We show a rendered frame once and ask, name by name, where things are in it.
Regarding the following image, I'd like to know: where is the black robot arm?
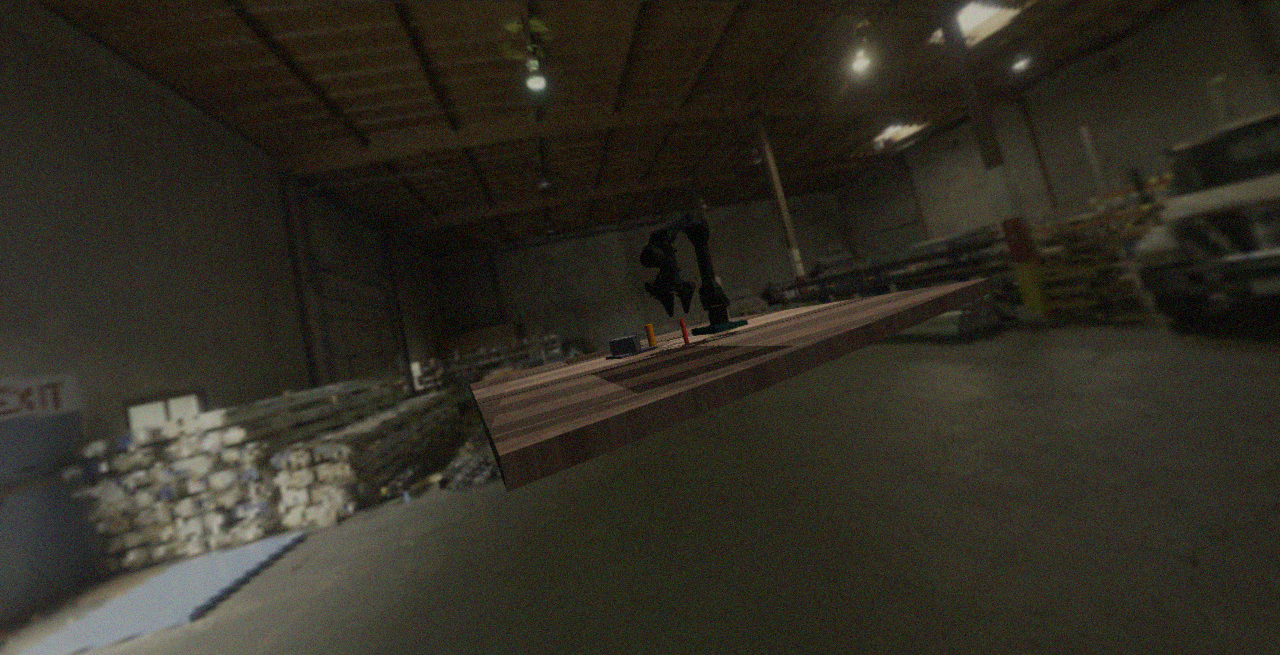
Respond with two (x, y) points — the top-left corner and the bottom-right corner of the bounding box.
(640, 212), (732, 326)

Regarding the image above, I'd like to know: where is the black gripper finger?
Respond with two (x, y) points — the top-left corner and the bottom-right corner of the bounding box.
(653, 293), (675, 317)
(676, 290), (694, 313)

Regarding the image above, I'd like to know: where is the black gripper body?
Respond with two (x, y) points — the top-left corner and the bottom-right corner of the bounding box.
(649, 265), (696, 297)

